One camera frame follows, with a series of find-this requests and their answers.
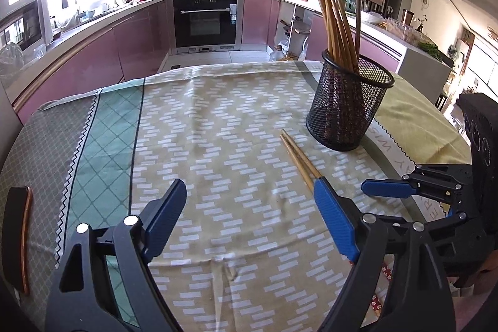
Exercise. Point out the patterned tablecloth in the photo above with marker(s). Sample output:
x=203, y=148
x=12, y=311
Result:
x=250, y=251

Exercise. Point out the white microwave oven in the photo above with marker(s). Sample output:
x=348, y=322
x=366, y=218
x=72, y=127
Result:
x=27, y=24

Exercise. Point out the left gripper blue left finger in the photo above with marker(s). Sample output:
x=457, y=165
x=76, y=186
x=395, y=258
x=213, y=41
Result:
x=159, y=219

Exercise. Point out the wooden chopstick on table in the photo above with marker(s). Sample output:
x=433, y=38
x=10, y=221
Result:
x=298, y=155
x=309, y=182

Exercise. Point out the yellow cloth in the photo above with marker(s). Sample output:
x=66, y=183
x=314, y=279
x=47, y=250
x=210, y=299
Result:
x=422, y=131

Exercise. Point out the dark chopstick in holder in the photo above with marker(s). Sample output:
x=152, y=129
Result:
x=357, y=26

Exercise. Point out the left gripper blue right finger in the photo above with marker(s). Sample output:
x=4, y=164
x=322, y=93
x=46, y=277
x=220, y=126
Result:
x=338, y=224

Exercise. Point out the wooden chopstick in holder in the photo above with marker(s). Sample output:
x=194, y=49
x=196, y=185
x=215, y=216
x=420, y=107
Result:
x=341, y=47

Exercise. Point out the black built-in oven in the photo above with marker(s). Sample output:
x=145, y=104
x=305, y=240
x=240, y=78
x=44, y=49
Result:
x=207, y=25

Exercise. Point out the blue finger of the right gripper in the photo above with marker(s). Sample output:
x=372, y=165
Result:
x=388, y=188

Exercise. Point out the black mesh utensil holder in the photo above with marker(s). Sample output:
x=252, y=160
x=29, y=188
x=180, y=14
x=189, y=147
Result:
x=346, y=102

